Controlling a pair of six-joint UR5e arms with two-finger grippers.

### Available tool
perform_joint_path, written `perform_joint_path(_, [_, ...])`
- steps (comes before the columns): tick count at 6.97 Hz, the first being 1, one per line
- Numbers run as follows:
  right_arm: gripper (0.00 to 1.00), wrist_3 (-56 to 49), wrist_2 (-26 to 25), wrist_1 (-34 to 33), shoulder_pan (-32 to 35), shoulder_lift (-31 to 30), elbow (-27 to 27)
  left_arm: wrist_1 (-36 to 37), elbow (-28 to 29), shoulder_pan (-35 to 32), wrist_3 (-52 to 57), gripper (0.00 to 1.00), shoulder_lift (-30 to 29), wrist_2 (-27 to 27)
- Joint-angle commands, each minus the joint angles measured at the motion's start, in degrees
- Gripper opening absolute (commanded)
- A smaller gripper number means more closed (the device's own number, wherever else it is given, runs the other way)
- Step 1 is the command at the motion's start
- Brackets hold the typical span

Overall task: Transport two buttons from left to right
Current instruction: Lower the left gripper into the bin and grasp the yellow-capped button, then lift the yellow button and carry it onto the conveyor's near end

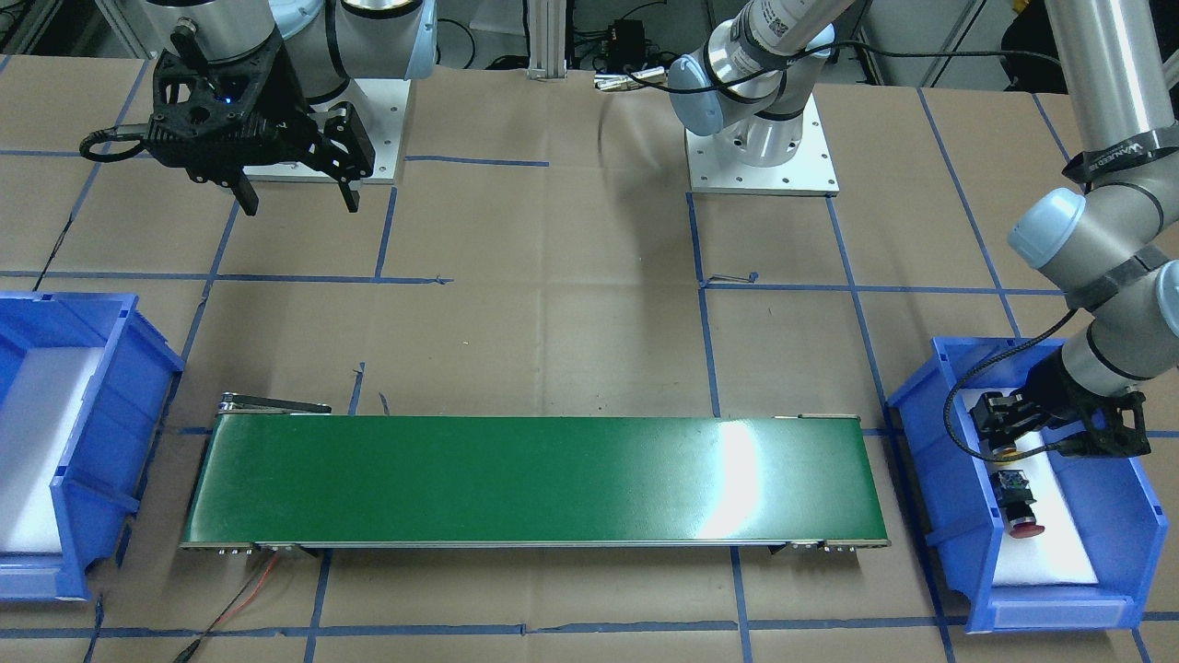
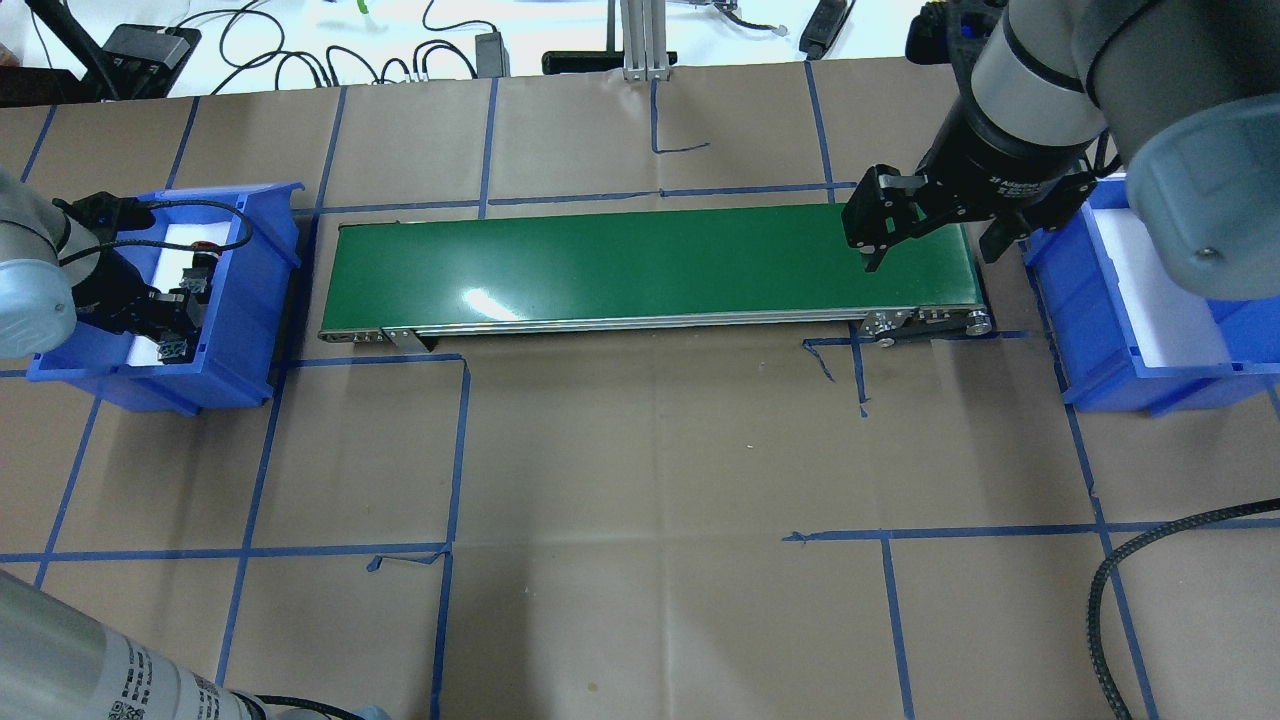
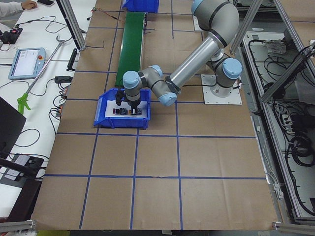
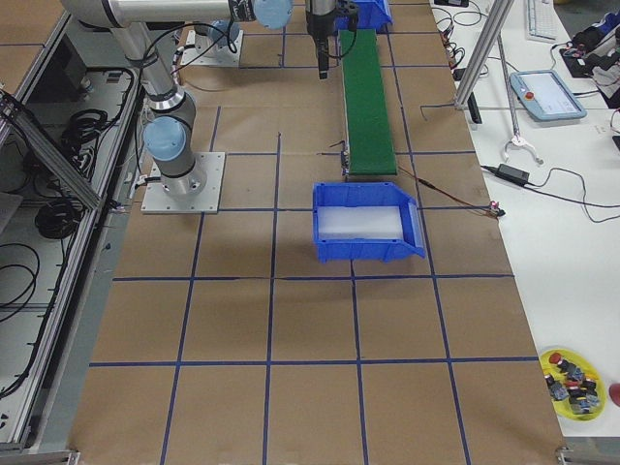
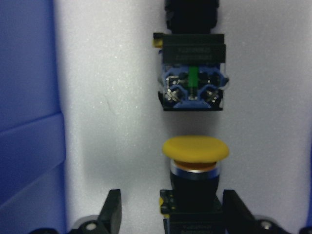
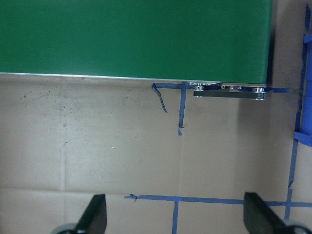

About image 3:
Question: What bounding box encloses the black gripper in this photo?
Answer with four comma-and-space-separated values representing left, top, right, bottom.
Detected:
115, 90, 141, 115

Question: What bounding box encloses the red push button switch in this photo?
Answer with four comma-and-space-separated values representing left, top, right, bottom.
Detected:
113, 108, 128, 116

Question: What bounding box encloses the yellow push button switch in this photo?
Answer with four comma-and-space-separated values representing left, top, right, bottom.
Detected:
128, 108, 142, 116

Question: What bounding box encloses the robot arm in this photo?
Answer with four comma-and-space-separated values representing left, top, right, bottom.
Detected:
115, 0, 242, 110

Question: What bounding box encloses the white foam pad left bin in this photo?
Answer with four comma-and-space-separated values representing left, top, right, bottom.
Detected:
105, 101, 147, 118

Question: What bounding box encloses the left blue plastic bin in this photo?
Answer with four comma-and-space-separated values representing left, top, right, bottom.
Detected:
94, 88, 151, 129

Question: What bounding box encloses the blue plastic bin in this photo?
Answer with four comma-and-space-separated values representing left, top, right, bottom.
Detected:
94, 88, 151, 129
123, 0, 159, 13

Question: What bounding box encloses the green conveyor belt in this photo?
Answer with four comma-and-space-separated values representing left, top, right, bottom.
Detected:
115, 12, 146, 87

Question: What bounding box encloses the black flat bar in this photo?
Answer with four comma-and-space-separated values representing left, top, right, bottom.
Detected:
66, 48, 77, 71

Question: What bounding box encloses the black power adapter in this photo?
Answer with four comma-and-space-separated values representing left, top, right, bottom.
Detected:
54, 76, 73, 84

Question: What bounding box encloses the right blue plastic bin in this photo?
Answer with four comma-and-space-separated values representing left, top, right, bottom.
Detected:
123, 0, 159, 13

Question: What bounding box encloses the teach pendant tablet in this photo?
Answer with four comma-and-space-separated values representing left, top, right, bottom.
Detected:
8, 47, 46, 80

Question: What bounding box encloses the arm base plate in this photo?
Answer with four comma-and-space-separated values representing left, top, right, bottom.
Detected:
201, 74, 242, 105

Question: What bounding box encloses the green handled reacher grabber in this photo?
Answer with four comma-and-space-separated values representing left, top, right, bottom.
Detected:
17, 35, 72, 115

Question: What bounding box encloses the aluminium frame post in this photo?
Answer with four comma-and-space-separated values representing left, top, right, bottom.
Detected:
56, 0, 86, 51

